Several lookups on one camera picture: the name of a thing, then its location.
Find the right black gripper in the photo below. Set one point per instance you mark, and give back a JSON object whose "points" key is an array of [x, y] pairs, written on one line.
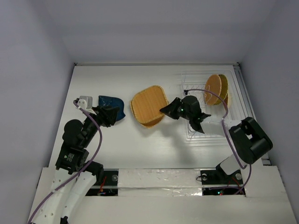
{"points": [[179, 109]]}

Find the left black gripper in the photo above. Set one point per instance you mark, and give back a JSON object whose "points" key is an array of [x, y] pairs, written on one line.
{"points": [[107, 115]]}

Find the triangular woven orange plate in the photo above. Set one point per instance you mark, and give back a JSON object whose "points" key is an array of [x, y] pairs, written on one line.
{"points": [[149, 124]]}

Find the round orange woven plate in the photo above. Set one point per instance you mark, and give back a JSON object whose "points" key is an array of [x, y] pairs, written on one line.
{"points": [[213, 88]]}

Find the yellow round woven plate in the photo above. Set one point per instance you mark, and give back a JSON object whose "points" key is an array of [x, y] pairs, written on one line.
{"points": [[224, 86]]}

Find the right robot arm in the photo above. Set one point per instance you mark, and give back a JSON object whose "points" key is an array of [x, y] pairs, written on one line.
{"points": [[248, 141]]}

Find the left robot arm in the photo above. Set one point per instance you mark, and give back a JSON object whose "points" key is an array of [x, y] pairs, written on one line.
{"points": [[74, 172]]}

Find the small orange woven plate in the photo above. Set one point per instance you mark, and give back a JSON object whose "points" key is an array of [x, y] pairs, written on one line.
{"points": [[227, 100]]}

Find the white foam front board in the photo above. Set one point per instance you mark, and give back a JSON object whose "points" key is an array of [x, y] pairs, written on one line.
{"points": [[174, 196]]}

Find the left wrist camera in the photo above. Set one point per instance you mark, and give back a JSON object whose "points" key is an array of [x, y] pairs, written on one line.
{"points": [[85, 102]]}

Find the white wire dish rack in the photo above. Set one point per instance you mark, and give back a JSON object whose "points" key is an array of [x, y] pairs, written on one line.
{"points": [[196, 79]]}

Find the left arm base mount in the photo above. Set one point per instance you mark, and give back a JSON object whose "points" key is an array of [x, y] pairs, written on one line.
{"points": [[107, 186]]}

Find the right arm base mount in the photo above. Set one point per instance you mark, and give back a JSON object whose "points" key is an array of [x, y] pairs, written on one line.
{"points": [[217, 183]]}

